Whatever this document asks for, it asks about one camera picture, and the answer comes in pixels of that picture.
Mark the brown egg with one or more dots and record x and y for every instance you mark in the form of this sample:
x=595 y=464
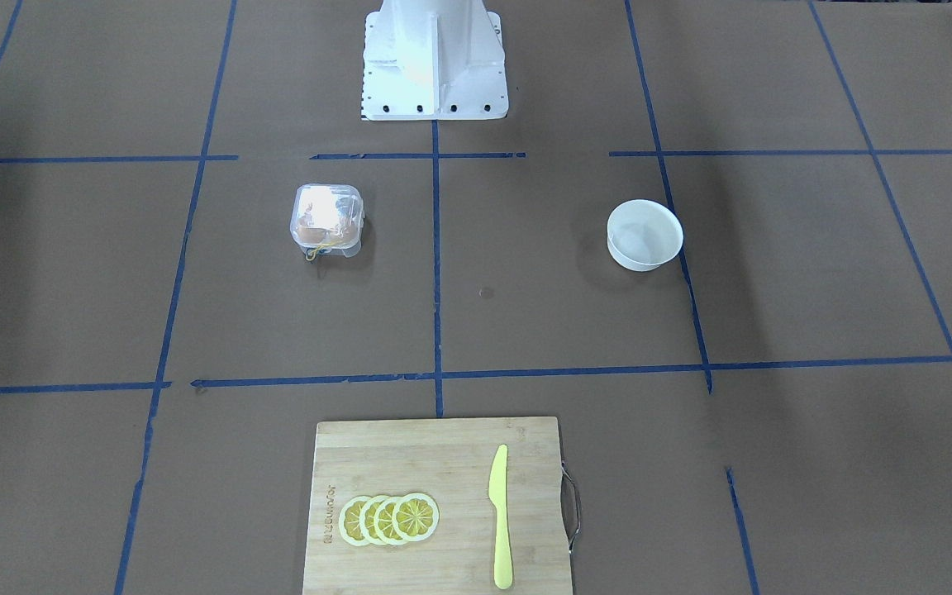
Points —
x=346 y=236
x=312 y=236

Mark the clear plastic egg box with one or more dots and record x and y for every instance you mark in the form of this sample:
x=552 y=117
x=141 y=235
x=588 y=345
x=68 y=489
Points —
x=332 y=206

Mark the wooden cutting board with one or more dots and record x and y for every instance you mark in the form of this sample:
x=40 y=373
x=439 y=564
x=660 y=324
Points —
x=450 y=459

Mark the white bowl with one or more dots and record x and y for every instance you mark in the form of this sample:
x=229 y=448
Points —
x=641 y=235

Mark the yellow plastic knife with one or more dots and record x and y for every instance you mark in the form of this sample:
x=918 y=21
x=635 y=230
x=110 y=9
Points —
x=503 y=574

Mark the front lemon slice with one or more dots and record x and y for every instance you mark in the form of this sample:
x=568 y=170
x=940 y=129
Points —
x=415 y=517

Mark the lemon slice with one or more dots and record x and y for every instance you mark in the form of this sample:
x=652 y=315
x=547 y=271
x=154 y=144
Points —
x=384 y=525
x=351 y=522
x=415 y=517
x=368 y=520

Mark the rear lemon slice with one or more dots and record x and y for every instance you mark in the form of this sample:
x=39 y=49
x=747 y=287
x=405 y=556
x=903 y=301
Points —
x=351 y=522

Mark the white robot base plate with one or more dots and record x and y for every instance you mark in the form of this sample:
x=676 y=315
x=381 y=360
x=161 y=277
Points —
x=434 y=61

